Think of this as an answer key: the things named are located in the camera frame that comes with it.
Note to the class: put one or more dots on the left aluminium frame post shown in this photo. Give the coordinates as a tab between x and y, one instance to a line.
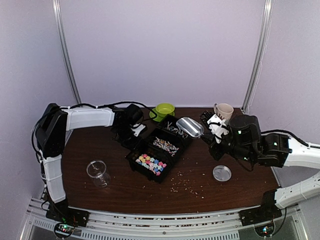
65	52

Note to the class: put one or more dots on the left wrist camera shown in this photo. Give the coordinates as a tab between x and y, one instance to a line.
137	129

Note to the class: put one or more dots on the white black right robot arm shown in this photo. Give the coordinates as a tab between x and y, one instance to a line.
243	140

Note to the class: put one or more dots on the black three-compartment candy tray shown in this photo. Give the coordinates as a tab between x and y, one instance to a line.
157	154

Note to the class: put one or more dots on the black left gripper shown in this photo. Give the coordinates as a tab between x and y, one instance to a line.
133	145

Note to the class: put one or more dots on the silver jar lid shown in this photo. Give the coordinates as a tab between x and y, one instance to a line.
222	173

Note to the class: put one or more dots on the clear plastic jar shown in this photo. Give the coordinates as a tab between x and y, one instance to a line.
97	171

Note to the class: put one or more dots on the front aluminium rail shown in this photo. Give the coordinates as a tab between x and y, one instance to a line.
221	225

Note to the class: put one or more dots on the silver metal scoop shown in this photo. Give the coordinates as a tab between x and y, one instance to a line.
190	127

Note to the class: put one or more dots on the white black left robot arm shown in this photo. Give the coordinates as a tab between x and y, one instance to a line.
51	129

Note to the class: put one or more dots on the green bowl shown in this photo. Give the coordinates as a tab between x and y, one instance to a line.
164	109

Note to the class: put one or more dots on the green saucer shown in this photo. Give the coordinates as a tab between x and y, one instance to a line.
155	117

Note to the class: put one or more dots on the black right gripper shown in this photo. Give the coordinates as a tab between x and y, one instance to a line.
211	135

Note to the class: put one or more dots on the aluminium frame post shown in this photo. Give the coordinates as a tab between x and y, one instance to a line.
260	51
65	52

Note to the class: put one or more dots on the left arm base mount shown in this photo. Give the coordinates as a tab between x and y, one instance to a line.
67	219

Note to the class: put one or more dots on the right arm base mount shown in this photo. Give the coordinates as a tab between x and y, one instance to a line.
263	216

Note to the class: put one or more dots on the right aluminium frame post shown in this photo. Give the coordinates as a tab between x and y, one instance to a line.
260	51

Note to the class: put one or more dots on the coral pattern ceramic mug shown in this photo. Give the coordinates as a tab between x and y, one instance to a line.
223	110

